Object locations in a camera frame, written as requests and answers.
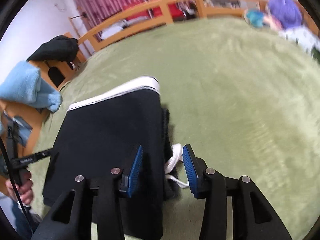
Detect black cable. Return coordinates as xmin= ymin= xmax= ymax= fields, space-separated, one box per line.
xmin=0 ymin=135 xmax=34 ymax=235

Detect thin wooden rack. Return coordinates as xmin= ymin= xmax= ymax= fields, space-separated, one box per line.
xmin=69 ymin=12 xmax=93 ymax=55

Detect wooden chair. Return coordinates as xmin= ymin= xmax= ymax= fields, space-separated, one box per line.
xmin=0 ymin=32 xmax=87 ymax=198

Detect green fleece blanket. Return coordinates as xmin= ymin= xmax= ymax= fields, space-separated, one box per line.
xmin=30 ymin=17 xmax=320 ymax=240

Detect red chair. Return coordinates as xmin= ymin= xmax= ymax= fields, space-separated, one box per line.
xmin=125 ymin=0 xmax=190 ymax=22

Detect person's left forearm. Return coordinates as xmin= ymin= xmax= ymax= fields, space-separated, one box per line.
xmin=10 ymin=201 xmax=42 ymax=239

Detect black pants with white stripe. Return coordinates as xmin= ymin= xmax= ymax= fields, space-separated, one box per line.
xmin=42 ymin=76 xmax=190 ymax=240

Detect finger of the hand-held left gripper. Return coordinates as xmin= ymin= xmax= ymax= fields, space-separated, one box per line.
xmin=32 ymin=148 xmax=54 ymax=161

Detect light blue towel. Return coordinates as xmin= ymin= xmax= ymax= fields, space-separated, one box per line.
xmin=0 ymin=60 xmax=62 ymax=113

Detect colourful patchwork pillow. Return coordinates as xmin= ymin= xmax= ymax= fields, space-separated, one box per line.
xmin=244 ymin=9 xmax=283 ymax=30

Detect wooden bed frame rail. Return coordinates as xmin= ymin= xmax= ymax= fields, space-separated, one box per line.
xmin=77 ymin=0 xmax=275 ymax=53

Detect purple plush toy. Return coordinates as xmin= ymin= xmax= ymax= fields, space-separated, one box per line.
xmin=266 ymin=0 xmax=304 ymax=30

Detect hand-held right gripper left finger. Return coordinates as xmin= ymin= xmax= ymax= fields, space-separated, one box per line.
xmin=31 ymin=145 xmax=143 ymax=240

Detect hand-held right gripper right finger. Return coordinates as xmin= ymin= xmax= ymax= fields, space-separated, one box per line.
xmin=182 ymin=144 xmax=293 ymax=240

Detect black cloth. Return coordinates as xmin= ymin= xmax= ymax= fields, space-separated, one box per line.
xmin=27 ymin=35 xmax=78 ymax=62

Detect person's left hand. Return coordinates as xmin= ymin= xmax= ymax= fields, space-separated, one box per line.
xmin=5 ymin=171 xmax=34 ymax=207

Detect white flower-print pillow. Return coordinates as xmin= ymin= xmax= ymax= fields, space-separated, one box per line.
xmin=279 ymin=26 xmax=320 ymax=63

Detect white bundle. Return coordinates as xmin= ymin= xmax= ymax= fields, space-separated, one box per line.
xmin=100 ymin=20 xmax=143 ymax=40

